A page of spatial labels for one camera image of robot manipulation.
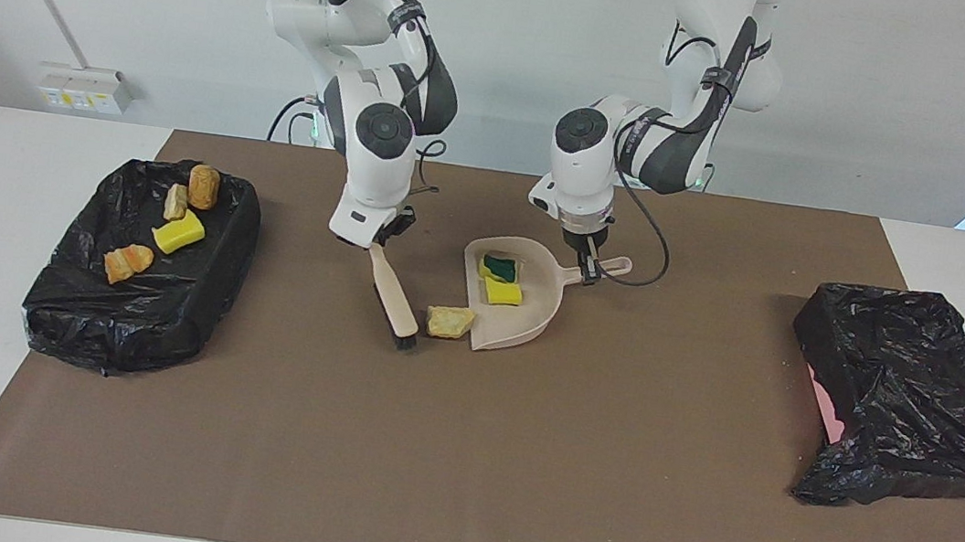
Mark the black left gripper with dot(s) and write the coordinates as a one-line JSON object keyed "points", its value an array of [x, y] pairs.
{"points": [[592, 238]]}

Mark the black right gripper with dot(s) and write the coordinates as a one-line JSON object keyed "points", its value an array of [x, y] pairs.
{"points": [[398, 222]]}

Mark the beige hand brush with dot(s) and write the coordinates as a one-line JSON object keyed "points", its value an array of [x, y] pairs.
{"points": [[395, 293]]}

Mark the beige plastic dustpan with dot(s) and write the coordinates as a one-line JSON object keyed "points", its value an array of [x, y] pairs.
{"points": [[533, 305]]}

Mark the green and yellow sponge piece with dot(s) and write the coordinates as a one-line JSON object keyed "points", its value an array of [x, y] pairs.
{"points": [[500, 267]]}

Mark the small square yellow sponge piece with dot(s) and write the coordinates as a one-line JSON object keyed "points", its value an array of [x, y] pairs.
{"points": [[502, 292]]}

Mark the pale bread chunk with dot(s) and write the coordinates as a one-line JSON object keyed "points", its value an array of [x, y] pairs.
{"points": [[450, 321]]}

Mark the brown bread roll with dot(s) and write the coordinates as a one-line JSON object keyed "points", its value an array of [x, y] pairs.
{"points": [[203, 186]]}

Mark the notched yellow sponge piece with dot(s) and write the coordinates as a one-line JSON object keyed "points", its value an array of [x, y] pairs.
{"points": [[179, 232]]}

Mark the toy croissant piece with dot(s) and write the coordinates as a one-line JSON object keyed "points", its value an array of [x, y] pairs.
{"points": [[176, 202], [128, 262]]}

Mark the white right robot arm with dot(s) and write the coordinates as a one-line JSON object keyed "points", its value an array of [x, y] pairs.
{"points": [[385, 130]]}

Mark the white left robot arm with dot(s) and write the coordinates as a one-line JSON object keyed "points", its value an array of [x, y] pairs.
{"points": [[586, 136]]}

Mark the bin fully wrapped black bag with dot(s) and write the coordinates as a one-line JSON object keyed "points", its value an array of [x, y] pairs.
{"points": [[164, 315]]}

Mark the pink bin with black bag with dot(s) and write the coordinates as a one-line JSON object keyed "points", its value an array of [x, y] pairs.
{"points": [[909, 397]]}

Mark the brown table mat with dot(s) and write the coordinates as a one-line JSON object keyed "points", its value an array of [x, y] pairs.
{"points": [[455, 498]]}

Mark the white wall socket strip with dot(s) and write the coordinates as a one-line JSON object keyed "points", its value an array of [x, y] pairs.
{"points": [[81, 88]]}

